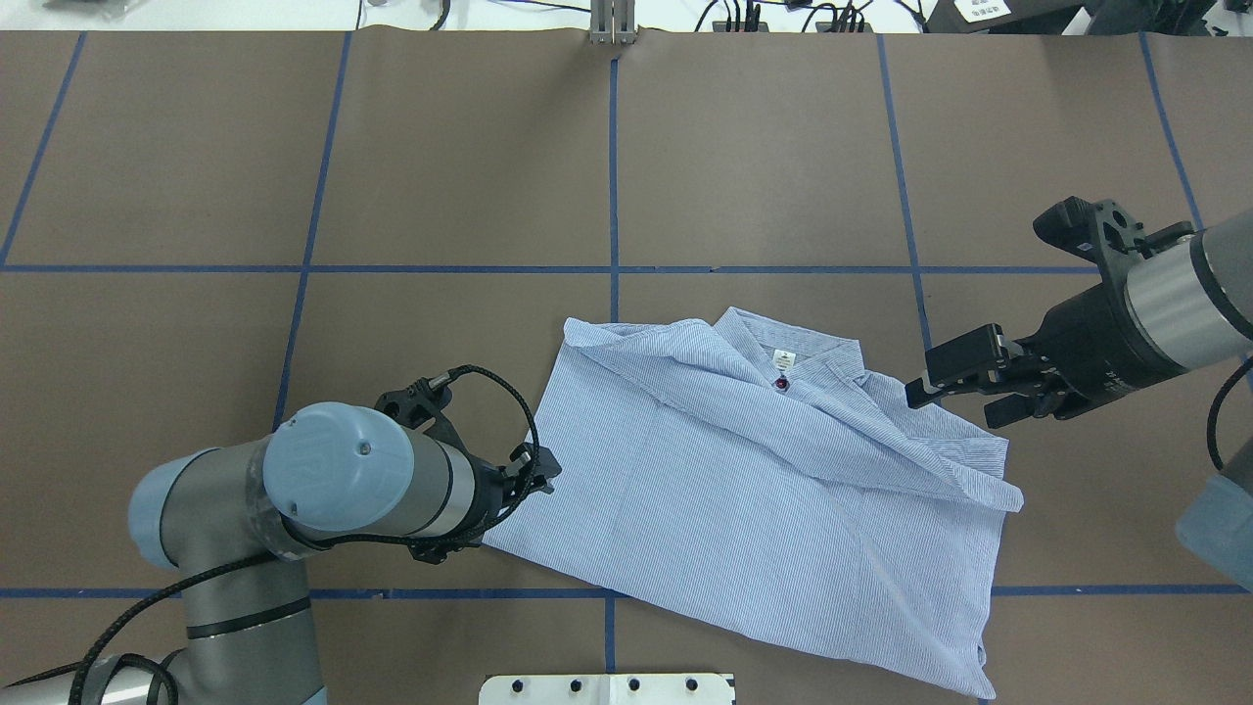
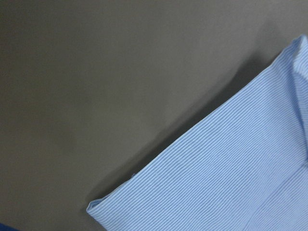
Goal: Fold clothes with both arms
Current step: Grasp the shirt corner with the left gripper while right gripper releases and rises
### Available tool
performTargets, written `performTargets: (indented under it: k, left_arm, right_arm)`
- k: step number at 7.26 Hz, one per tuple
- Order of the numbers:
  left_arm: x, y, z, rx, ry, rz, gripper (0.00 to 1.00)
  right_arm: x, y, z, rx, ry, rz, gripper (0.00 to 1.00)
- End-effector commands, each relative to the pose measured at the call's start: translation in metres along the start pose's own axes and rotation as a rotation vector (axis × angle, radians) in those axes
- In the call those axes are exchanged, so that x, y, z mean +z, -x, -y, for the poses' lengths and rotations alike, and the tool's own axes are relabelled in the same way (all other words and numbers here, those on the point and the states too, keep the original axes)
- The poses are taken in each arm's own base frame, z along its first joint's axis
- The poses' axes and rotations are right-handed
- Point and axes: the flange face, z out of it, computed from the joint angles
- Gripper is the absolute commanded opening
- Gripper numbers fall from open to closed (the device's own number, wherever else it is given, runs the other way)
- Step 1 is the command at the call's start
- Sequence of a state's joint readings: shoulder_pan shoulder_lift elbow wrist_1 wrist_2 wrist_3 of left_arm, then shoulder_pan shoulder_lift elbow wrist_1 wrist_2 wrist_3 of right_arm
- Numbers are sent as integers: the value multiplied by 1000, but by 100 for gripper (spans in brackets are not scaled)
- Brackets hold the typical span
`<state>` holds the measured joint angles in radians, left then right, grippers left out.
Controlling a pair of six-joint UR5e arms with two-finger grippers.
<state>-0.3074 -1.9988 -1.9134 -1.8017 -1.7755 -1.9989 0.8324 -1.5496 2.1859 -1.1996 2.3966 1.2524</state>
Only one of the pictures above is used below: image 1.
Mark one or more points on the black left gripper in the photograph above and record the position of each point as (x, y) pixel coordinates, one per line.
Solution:
(492, 496)

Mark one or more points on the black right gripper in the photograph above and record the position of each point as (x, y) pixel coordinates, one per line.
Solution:
(1089, 340)

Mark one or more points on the blue striped button-up shirt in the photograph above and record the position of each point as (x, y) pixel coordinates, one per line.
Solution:
(757, 476)

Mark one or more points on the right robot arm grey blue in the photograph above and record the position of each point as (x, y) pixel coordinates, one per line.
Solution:
(1169, 302)

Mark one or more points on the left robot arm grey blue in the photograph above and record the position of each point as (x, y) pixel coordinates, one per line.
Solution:
(238, 524)

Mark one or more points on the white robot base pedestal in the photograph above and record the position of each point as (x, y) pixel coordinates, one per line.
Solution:
(651, 688)

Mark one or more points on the aluminium frame post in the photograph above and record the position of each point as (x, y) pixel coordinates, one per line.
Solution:
(612, 22)

